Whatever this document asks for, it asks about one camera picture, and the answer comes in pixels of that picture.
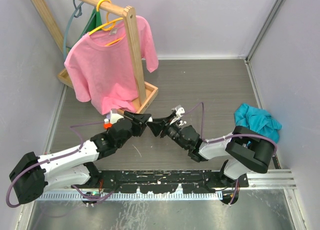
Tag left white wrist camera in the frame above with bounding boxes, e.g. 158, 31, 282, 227
104, 109, 123, 124

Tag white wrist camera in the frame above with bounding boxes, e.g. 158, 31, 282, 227
170, 105, 186, 125
104, 109, 123, 124

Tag pink t-shirt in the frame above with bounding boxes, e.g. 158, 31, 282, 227
63, 15, 159, 115

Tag teal crumpled cloth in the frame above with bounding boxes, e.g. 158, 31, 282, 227
234, 103, 282, 143

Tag white slotted cable duct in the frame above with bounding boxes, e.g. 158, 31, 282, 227
37, 189, 223, 201

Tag yellow hanger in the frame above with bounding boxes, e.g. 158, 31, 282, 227
88, 0, 123, 35

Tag green garment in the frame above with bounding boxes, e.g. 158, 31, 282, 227
79, 9, 102, 38

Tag teal hanger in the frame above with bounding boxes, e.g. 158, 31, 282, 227
62, 0, 84, 59

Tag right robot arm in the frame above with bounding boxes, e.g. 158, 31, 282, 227
146, 117, 277, 187

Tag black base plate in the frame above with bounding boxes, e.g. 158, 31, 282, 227
84, 168, 250, 194

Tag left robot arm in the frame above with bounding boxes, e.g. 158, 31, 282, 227
6, 111, 152, 208

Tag red earbud case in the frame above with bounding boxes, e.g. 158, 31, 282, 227
103, 123, 112, 129

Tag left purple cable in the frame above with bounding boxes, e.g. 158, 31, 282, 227
5, 120, 111, 207

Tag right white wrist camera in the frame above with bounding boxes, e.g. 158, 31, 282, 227
170, 105, 186, 125

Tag wooden clothes rack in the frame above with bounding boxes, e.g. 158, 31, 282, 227
31, 0, 159, 113

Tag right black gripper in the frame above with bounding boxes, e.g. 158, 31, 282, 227
147, 113, 189, 150

